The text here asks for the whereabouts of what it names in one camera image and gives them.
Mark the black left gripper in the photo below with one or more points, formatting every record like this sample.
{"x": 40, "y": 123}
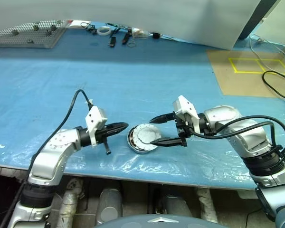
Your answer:
{"x": 101, "y": 137}

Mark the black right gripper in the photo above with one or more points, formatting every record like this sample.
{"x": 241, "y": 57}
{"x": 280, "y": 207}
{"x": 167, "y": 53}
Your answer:
{"x": 181, "y": 129}

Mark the motor stator with copper windings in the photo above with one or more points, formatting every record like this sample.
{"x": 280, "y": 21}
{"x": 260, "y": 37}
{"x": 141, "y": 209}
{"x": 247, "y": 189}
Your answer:
{"x": 130, "y": 140}

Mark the silver motor end cover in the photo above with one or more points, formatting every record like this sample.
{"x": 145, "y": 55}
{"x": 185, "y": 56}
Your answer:
{"x": 147, "y": 135}

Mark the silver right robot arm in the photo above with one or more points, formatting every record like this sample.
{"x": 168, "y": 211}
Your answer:
{"x": 247, "y": 140}

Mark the clear plastic film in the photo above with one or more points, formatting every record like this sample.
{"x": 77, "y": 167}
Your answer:
{"x": 133, "y": 166}

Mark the blue table mat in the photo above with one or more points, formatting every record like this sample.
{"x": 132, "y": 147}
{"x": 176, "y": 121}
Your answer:
{"x": 156, "y": 71}

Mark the grey rounded cylinder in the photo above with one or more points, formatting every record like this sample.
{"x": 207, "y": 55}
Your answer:
{"x": 175, "y": 206}
{"x": 109, "y": 206}

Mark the brown cardboard sheet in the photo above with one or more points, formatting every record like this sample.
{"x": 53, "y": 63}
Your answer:
{"x": 232, "y": 80}

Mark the white wrapped pipe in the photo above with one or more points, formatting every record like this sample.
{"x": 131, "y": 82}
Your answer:
{"x": 69, "y": 202}
{"x": 207, "y": 204}

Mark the slim black tool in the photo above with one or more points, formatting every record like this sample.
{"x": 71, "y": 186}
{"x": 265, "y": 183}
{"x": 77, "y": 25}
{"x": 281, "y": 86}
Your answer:
{"x": 125, "y": 39}
{"x": 112, "y": 41}

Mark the grey robot torso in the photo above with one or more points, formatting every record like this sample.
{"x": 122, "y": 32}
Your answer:
{"x": 149, "y": 222}

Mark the small black block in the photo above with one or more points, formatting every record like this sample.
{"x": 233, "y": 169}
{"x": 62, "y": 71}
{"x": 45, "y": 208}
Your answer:
{"x": 156, "y": 35}

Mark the white tape roll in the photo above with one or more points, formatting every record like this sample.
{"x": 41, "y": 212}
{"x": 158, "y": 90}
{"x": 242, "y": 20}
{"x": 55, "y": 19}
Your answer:
{"x": 103, "y": 34}

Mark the clear plastic bag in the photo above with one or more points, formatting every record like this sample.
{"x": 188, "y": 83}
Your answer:
{"x": 140, "y": 33}

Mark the thin green strip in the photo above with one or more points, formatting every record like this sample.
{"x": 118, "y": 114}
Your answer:
{"x": 117, "y": 24}

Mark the white and red packet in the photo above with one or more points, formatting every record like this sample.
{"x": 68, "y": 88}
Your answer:
{"x": 74, "y": 24}

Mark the white backdrop board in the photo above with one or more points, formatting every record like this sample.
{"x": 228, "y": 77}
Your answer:
{"x": 133, "y": 14}

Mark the grey perforated peg board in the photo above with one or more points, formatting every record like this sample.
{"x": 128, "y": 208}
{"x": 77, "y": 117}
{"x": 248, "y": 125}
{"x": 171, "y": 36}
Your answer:
{"x": 19, "y": 39}

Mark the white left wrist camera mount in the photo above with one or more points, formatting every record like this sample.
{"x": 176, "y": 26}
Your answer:
{"x": 96, "y": 118}

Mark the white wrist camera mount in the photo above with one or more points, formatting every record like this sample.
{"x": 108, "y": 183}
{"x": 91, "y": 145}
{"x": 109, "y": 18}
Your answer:
{"x": 185, "y": 107}
{"x": 96, "y": 118}

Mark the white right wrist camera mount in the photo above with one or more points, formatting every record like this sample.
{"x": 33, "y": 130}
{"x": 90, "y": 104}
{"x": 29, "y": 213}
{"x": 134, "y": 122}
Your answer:
{"x": 185, "y": 107}

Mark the dark grey post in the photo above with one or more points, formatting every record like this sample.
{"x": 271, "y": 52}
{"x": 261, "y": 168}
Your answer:
{"x": 251, "y": 21}

